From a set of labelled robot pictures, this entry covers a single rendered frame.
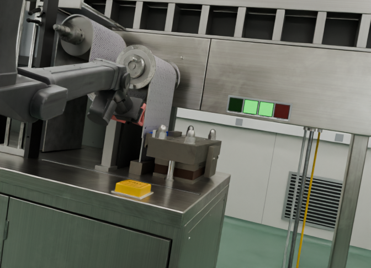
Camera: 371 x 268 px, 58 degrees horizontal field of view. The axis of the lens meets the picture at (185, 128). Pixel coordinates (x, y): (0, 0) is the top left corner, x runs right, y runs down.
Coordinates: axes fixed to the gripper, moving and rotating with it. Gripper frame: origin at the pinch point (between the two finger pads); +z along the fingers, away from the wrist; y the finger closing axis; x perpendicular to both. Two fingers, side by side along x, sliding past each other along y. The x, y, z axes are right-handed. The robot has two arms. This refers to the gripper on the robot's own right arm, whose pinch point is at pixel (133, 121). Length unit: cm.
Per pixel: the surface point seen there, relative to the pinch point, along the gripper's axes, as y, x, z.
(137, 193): 13.2, -23.2, -8.0
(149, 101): 0.3, 10.5, 4.7
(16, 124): -83, 8, 43
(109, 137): -9.5, -4.1, 6.7
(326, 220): 96, 65, 277
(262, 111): 35, 29, 30
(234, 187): -1, 76, 272
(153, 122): 0.3, 7.6, 13.2
